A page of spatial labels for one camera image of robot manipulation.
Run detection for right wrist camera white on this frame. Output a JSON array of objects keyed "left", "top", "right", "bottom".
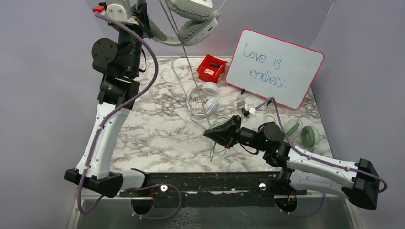
[{"left": 237, "top": 100, "right": 256, "bottom": 118}]

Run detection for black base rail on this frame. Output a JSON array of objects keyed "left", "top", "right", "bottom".
[{"left": 119, "top": 171, "right": 306, "bottom": 208}]

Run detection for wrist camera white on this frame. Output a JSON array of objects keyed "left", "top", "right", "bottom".
[
  {"left": 92, "top": 0, "right": 138, "bottom": 25},
  {"left": 237, "top": 100, "right": 256, "bottom": 118}
]

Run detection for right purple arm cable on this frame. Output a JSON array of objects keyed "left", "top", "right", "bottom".
[{"left": 255, "top": 97, "right": 388, "bottom": 219}]

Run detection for pink framed whiteboard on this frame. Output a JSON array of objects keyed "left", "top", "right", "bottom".
[{"left": 225, "top": 29, "right": 325, "bottom": 110}]

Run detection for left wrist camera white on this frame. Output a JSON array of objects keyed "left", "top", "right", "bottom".
[{"left": 92, "top": 0, "right": 138, "bottom": 25}]

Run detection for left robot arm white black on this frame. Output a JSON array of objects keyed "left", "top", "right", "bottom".
[{"left": 64, "top": 0, "right": 150, "bottom": 198}]

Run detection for red plastic bin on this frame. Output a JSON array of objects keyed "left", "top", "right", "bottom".
[{"left": 197, "top": 54, "right": 228, "bottom": 83}]

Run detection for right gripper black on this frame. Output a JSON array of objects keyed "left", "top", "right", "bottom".
[{"left": 204, "top": 115, "right": 268, "bottom": 152}]

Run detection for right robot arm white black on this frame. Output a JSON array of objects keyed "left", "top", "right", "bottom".
[{"left": 203, "top": 115, "right": 381, "bottom": 210}]

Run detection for white headphones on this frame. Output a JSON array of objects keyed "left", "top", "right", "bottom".
[{"left": 186, "top": 82, "right": 219, "bottom": 119}]

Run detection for grey headphones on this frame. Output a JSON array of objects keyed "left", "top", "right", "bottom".
[{"left": 144, "top": 0, "right": 227, "bottom": 47}]

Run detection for green headphones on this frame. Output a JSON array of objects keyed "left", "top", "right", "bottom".
[{"left": 282, "top": 119, "right": 320, "bottom": 153}]

